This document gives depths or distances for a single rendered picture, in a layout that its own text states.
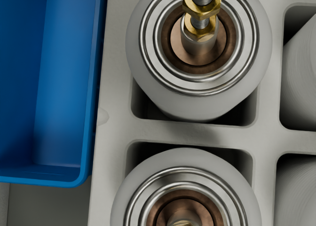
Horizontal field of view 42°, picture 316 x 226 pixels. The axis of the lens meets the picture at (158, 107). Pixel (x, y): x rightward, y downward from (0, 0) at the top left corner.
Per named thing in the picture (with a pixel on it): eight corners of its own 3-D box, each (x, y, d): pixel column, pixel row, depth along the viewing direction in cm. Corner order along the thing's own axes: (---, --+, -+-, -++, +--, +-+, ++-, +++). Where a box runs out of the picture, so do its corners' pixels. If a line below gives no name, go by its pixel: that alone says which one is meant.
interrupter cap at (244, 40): (228, -37, 27) (229, -42, 26) (278, 68, 26) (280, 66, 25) (121, 10, 27) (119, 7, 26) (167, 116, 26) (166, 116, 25)
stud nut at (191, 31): (209, 3, 23) (210, -2, 22) (221, 31, 23) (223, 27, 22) (177, 18, 23) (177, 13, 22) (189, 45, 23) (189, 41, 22)
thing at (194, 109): (217, 22, 44) (237, -59, 26) (254, 104, 43) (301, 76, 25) (135, 58, 45) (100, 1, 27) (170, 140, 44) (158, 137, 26)
